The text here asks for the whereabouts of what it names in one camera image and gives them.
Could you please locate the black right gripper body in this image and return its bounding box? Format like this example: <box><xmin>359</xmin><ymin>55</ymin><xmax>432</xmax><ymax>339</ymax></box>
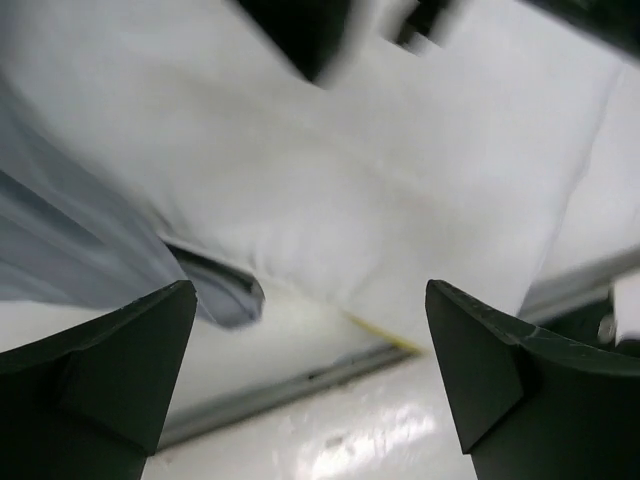
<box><xmin>234</xmin><ymin>0</ymin><xmax>370</xmax><ymax>88</ymax></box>

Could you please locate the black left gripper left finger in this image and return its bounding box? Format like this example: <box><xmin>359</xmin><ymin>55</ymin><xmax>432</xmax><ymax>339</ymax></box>
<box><xmin>1</xmin><ymin>280</ymin><xmax>196</xmax><ymax>480</ymax></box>

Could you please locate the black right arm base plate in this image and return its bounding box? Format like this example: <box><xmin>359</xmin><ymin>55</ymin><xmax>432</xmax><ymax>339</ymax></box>
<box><xmin>541</xmin><ymin>295</ymin><xmax>639</xmax><ymax>358</ymax></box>

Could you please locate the grey pillowcase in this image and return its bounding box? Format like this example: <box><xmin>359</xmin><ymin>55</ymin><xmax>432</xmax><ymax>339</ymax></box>
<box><xmin>1</xmin><ymin>84</ymin><xmax>265</xmax><ymax>329</ymax></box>

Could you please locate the aluminium rail front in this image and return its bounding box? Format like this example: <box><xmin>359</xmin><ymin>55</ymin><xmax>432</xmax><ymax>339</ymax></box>
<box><xmin>158</xmin><ymin>250</ymin><xmax>639</xmax><ymax>451</ymax></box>

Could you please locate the white pillow yellow edge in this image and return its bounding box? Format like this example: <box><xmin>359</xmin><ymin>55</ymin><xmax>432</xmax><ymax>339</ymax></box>
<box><xmin>1</xmin><ymin>1</ymin><xmax>624</xmax><ymax>347</ymax></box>

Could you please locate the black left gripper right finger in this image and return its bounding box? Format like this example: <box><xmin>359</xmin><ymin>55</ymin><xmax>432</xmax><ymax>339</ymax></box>
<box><xmin>425</xmin><ymin>280</ymin><xmax>639</xmax><ymax>479</ymax></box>

